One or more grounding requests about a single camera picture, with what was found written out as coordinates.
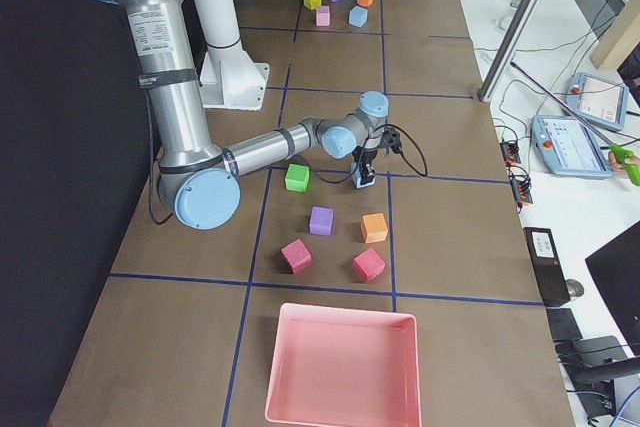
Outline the green handled grabber stick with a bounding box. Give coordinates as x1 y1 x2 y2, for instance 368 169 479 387
509 61 640 188

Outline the pink plastic tray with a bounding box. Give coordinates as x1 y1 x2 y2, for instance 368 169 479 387
265 303 422 426

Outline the teach pendant near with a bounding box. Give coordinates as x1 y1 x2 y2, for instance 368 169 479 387
531 115 612 179

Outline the teach pendant far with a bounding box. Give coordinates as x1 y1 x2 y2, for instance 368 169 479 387
566 72 629 132

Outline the light blue foam block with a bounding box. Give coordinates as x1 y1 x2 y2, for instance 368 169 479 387
354 173 376 189
348 5 369 28

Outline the teach pendant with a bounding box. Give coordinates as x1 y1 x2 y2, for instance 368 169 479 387
566 72 629 132
531 115 612 179

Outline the orange black connector module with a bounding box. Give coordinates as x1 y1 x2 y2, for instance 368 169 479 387
500 140 533 210

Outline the purple foam block near pink tray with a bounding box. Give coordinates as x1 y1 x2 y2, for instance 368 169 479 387
309 206 334 236

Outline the aluminium frame post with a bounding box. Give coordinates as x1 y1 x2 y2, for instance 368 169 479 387
478 0 539 103

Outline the pink-red foam block right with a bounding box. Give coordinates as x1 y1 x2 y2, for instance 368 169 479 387
352 248 386 283

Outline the orange foam block near pink tray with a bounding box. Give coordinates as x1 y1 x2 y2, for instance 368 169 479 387
360 213 388 244

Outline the black monitor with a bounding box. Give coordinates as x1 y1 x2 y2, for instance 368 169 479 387
586 227 639 355

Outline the black box on desk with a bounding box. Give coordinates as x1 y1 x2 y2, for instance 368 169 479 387
523 227 570 308

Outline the operator hand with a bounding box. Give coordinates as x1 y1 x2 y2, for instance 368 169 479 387
607 150 640 172

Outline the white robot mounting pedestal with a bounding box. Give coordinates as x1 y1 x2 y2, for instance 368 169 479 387
194 0 270 111

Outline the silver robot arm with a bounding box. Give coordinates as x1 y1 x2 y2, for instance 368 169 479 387
99 0 400 230

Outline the green foam block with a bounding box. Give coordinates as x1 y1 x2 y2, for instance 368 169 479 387
285 163 310 193

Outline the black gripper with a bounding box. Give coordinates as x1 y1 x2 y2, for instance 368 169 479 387
352 132 400 185

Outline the dark red foam block left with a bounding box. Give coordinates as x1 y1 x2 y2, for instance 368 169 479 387
280 239 313 274

